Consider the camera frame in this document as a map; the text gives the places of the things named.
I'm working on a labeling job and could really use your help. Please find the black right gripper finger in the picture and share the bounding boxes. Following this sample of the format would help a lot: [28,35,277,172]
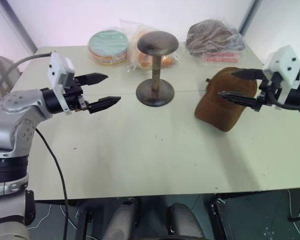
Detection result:
[230,68,266,81]
[217,90,261,111]

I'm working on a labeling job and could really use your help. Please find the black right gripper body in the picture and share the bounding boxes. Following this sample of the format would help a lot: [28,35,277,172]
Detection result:
[255,71,283,112]

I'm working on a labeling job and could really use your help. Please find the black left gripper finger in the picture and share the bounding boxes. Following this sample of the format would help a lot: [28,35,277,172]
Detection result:
[88,96,122,115]
[76,72,109,86]

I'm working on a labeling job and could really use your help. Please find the plastic bag of orange rings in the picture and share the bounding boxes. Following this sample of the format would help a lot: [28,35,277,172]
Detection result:
[119,18,180,74]

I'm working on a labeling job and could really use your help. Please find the bagged stack of coloured discs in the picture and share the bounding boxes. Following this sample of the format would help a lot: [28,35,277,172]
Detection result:
[87,29,129,67]

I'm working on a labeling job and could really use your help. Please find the brown suede baseball cap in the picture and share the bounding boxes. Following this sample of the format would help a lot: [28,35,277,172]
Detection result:
[194,66,258,133]

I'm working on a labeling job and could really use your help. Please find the bagged brown and grey hats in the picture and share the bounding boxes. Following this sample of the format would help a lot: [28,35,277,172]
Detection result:
[185,18,247,57]

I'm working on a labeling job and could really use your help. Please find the dark metal hat stand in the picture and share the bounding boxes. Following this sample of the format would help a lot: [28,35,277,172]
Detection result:
[135,30,180,108]

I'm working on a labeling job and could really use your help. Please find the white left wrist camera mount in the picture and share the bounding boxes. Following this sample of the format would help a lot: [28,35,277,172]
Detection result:
[46,51,75,116]

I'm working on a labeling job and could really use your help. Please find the bagged red sticks packet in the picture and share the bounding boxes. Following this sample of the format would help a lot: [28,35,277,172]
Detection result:
[201,51,240,63]

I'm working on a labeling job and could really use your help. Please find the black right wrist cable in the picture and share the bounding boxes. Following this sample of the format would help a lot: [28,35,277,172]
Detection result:
[268,74,300,111]

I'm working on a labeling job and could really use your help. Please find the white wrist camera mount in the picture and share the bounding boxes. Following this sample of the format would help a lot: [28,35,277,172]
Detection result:
[262,45,300,90]
[46,51,75,116]

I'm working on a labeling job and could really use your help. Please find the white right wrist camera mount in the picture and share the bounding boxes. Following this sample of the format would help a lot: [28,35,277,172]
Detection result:
[262,45,300,90]

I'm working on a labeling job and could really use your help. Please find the black table frame leg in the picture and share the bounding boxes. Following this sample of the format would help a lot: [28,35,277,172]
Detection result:
[75,209,93,240]
[209,193,242,240]

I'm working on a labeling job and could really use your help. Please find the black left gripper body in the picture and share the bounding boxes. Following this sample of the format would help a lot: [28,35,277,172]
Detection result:
[63,77,91,114]

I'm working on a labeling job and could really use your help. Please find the grey rounded robot leg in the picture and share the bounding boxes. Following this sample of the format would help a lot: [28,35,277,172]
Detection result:
[166,202,206,240]
[101,197,141,240]

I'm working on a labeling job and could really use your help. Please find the grey left arm cable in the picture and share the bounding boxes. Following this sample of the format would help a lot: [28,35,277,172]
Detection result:
[0,51,53,111]

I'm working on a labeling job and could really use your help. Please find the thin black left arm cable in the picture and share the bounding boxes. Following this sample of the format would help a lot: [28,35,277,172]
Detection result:
[34,127,70,240]

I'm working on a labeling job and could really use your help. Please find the grey wall trim strip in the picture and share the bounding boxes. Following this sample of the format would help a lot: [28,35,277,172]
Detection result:
[239,0,264,36]
[0,0,39,55]

